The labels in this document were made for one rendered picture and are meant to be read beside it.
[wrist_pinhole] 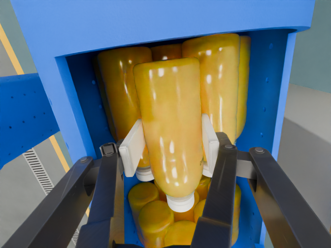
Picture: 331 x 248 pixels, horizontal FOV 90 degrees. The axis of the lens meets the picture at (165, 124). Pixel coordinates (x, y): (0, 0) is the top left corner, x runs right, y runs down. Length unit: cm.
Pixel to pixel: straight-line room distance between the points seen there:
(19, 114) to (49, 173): 159
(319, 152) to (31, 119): 89
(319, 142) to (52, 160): 204
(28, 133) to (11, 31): 126
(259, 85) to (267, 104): 3
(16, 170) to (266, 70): 242
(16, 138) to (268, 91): 65
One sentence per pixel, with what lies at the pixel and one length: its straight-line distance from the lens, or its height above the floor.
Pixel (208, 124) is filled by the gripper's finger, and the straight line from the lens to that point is 16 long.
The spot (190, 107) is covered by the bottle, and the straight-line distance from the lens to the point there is 16.
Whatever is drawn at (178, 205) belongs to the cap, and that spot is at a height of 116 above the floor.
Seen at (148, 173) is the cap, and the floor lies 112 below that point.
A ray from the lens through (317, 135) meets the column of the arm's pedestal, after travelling 65.
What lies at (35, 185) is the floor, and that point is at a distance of 246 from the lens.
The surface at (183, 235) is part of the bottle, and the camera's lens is 33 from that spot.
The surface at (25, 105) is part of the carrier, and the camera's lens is 70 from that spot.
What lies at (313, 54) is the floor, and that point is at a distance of 161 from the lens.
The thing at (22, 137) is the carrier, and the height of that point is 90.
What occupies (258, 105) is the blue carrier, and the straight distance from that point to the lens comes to 30.
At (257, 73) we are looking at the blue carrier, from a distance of 29.
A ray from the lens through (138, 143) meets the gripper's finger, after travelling 17.
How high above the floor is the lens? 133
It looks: 67 degrees down
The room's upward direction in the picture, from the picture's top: 167 degrees counter-clockwise
